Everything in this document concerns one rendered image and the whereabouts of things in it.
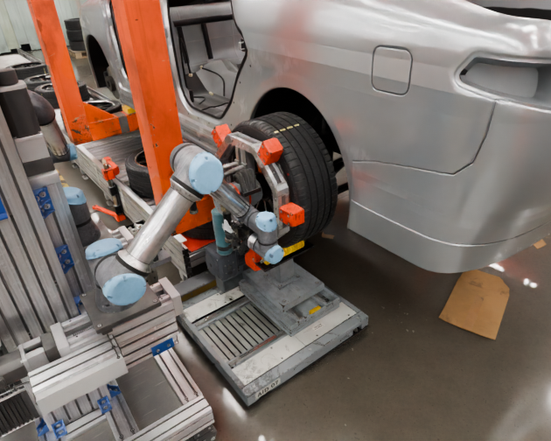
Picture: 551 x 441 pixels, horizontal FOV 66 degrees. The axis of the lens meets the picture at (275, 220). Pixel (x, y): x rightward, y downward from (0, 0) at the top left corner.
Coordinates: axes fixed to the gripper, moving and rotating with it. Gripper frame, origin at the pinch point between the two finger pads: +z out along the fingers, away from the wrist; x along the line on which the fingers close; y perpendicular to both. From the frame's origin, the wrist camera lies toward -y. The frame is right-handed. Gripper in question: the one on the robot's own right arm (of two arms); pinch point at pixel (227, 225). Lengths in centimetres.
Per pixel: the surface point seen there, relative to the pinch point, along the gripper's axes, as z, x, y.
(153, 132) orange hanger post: 55, 5, 29
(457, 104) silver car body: -71, -46, 57
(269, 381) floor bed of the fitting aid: -27, 3, -75
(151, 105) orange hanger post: 55, 3, 42
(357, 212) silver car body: -33, -46, 3
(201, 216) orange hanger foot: 55, -14, -25
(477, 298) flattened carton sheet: -56, -134, -82
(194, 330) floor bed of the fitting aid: 27, 14, -75
